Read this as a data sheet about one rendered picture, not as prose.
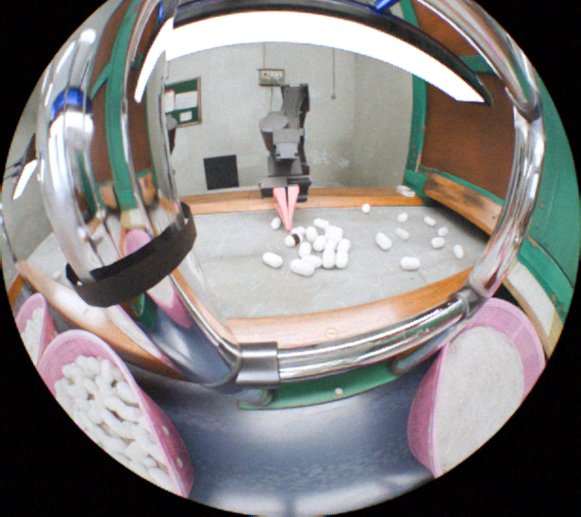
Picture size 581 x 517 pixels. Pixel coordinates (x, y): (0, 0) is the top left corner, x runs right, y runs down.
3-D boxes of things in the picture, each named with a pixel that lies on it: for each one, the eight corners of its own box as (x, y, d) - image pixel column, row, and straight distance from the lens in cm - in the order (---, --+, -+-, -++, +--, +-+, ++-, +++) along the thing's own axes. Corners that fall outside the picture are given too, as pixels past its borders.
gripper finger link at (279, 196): (318, 223, 29) (310, 177, 33) (275, 225, 28) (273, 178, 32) (310, 234, 35) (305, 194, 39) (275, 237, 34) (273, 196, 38)
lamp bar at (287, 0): (107, 93, 36) (112, 57, 39) (462, 105, 45) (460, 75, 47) (72, 92, 32) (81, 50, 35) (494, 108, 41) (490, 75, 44)
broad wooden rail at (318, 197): (74, 244, 142) (63, 218, 139) (395, 229, 80) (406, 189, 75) (63, 256, 138) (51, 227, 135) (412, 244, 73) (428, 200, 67)
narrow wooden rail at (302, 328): (31, 276, 131) (23, 258, 130) (480, 282, 59) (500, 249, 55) (27, 283, 131) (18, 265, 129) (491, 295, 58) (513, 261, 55)
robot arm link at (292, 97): (301, 133, 41) (308, 77, 67) (263, 133, 43) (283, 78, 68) (304, 165, 50) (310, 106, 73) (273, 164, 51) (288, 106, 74)
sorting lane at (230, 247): (54, 235, 136) (53, 231, 136) (424, 211, 68) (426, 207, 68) (26, 266, 130) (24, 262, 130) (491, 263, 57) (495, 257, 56)
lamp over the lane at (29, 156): (21, 193, 125) (19, 179, 126) (44, 154, 66) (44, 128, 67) (12, 201, 124) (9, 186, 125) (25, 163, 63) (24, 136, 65)
